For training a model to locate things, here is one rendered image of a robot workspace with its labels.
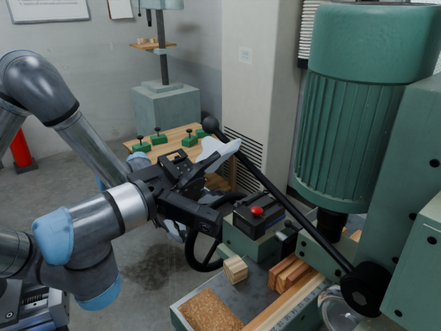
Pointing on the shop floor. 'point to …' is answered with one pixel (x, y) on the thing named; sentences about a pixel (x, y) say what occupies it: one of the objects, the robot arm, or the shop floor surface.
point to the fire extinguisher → (22, 154)
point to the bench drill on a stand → (142, 115)
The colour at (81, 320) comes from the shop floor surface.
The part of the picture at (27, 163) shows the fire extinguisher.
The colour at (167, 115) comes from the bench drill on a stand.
